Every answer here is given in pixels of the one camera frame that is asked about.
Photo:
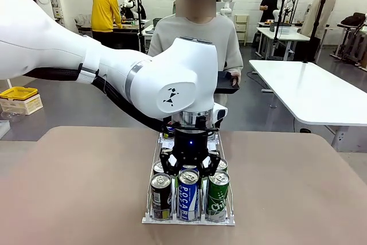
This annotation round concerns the long white background table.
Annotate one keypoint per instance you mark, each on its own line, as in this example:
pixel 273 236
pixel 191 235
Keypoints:
pixel 284 34

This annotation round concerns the person in beige coat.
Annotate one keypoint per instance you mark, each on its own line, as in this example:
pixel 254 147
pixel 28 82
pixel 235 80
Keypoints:
pixel 318 12

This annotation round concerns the black bag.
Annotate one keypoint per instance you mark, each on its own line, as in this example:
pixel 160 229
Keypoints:
pixel 354 19

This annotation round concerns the person in grey sweater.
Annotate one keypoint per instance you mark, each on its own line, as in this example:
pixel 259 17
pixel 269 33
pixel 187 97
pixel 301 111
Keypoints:
pixel 200 34

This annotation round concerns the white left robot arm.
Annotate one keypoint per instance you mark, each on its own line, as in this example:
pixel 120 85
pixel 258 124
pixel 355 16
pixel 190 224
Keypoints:
pixel 86 55

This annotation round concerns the black serving tray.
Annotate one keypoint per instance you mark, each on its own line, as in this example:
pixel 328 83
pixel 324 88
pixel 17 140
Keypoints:
pixel 226 84

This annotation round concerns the white height-adjustable desk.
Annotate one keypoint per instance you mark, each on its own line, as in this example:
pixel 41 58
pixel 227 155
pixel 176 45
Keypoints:
pixel 148 30

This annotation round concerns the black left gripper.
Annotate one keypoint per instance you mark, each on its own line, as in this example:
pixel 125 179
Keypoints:
pixel 190 144

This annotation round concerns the large white table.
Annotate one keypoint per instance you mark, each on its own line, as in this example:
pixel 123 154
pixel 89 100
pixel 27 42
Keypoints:
pixel 309 93

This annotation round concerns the white drawer unit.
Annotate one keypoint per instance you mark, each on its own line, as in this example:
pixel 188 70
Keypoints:
pixel 241 30

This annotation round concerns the person in yellow hoodie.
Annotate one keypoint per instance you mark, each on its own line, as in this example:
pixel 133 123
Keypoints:
pixel 104 9

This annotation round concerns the person's left hand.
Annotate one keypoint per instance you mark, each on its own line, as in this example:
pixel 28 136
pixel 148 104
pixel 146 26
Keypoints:
pixel 235 78

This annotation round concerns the yellow plastic crate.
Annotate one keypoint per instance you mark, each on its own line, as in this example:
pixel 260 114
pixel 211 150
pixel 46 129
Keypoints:
pixel 18 93

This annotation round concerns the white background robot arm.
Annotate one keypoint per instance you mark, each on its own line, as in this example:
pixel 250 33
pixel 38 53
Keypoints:
pixel 228 1
pixel 282 4
pixel 130 1

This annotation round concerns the green Chilsung can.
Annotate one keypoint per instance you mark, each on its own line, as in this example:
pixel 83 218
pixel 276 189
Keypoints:
pixel 222 165
pixel 218 196

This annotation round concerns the black camera stand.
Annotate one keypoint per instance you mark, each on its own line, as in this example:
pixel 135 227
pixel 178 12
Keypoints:
pixel 140 21
pixel 279 27
pixel 316 27

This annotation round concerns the person in black shirt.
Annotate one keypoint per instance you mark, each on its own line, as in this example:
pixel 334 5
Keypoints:
pixel 269 4

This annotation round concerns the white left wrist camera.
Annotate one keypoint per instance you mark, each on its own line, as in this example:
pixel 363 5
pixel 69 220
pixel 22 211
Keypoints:
pixel 220 111

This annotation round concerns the black Pepsi can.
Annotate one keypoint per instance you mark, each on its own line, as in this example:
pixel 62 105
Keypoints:
pixel 169 130
pixel 160 196
pixel 157 167

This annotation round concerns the dark background workbench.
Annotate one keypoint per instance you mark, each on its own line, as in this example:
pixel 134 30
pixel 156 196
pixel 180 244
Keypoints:
pixel 129 25

